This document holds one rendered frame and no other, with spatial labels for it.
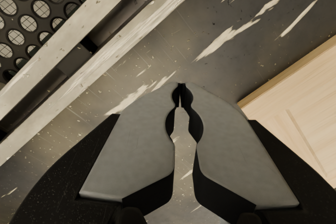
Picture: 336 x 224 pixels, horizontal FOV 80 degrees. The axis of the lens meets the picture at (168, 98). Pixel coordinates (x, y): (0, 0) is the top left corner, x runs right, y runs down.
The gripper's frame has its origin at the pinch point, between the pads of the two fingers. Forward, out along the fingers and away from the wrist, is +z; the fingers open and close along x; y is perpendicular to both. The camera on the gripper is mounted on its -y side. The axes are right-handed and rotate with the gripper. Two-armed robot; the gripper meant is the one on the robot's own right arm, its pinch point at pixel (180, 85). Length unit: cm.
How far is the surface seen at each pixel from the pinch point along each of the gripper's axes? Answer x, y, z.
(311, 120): 25.4, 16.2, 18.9
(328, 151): 32.8, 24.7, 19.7
